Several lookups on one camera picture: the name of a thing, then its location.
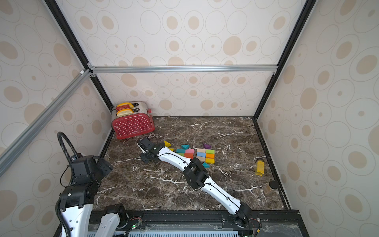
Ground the teal rectangular block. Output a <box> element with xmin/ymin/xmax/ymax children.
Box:
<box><xmin>175</xmin><ymin>149</ymin><xmax>186</xmax><ymax>154</ymax></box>

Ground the orange-red rectangular block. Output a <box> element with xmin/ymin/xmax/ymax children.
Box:
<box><xmin>184</xmin><ymin>153</ymin><xmax>194</xmax><ymax>159</ymax></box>

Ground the light blue rectangular block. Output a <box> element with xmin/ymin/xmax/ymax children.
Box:
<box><xmin>196</xmin><ymin>152</ymin><xmax>206</xmax><ymax>158</ymax></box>

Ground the purple triangular block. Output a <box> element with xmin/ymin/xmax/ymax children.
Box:
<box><xmin>203</xmin><ymin>143</ymin><xmax>212</xmax><ymax>150</ymax></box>

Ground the orange rectangular block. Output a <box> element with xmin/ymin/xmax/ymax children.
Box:
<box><xmin>206</xmin><ymin>153</ymin><xmax>215</xmax><ymax>159</ymax></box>

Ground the green rectangular block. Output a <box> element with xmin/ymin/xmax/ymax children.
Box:
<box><xmin>206</xmin><ymin>149</ymin><xmax>215</xmax><ymax>154</ymax></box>

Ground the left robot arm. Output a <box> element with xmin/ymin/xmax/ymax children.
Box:
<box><xmin>55</xmin><ymin>156</ymin><xmax>113</xmax><ymax>237</ymax></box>

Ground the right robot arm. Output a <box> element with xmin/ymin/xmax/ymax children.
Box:
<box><xmin>137</xmin><ymin>137</ymin><xmax>252</xmax><ymax>228</ymax></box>

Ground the red polka dot toy toaster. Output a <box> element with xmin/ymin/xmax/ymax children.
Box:
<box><xmin>111</xmin><ymin>101</ymin><xmax>155</xmax><ymax>140</ymax></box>

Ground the toy bread slice front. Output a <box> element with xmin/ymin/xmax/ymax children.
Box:
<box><xmin>116</xmin><ymin>109</ymin><xmax>134</xmax><ymax>117</ymax></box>

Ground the toy bread slice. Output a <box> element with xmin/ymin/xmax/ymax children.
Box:
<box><xmin>116</xmin><ymin>109</ymin><xmax>134</xmax><ymax>117</ymax></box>
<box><xmin>116</xmin><ymin>102</ymin><xmax>139</xmax><ymax>111</ymax></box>

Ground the toy bread slice rear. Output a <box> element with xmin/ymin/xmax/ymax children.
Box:
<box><xmin>116</xmin><ymin>102</ymin><xmax>139</xmax><ymax>111</ymax></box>

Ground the yellow toy bottle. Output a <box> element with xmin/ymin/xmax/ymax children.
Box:
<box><xmin>255</xmin><ymin>158</ymin><xmax>265</xmax><ymax>177</ymax></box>

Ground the black lid wooden jar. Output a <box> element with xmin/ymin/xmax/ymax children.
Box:
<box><xmin>263</xmin><ymin>180</ymin><xmax>279</xmax><ymax>195</ymax></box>

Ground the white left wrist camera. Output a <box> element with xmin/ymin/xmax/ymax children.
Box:
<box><xmin>70</xmin><ymin>155</ymin><xmax>96</xmax><ymax>186</ymax></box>

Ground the black corrugated cable hose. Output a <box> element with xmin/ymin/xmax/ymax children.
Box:
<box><xmin>57</xmin><ymin>131</ymin><xmax>79</xmax><ymax>162</ymax></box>

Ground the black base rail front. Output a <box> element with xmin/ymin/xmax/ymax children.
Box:
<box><xmin>53</xmin><ymin>209</ymin><xmax>310</xmax><ymax>237</ymax></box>

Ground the silver aluminium rail back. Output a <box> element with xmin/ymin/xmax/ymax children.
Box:
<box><xmin>90</xmin><ymin>64</ymin><xmax>278</xmax><ymax>74</ymax></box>

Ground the silver aluminium rail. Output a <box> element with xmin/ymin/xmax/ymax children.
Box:
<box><xmin>90</xmin><ymin>64</ymin><xmax>278</xmax><ymax>74</ymax></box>
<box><xmin>1</xmin><ymin>69</ymin><xmax>91</xmax><ymax>175</ymax></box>

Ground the silver aluminium rail left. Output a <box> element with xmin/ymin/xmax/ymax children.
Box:
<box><xmin>1</xmin><ymin>69</ymin><xmax>91</xmax><ymax>175</ymax></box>

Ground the black corner frame post left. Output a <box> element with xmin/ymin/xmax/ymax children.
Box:
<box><xmin>44</xmin><ymin>0</ymin><xmax>114</xmax><ymax>143</ymax></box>

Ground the black corner frame post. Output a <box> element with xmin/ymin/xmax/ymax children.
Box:
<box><xmin>44</xmin><ymin>0</ymin><xmax>114</xmax><ymax>143</ymax></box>
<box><xmin>253</xmin><ymin>0</ymin><xmax>317</xmax><ymax>121</ymax></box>

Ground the black corner frame post right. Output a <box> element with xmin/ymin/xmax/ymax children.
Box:
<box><xmin>253</xmin><ymin>0</ymin><xmax>317</xmax><ymax>121</ymax></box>

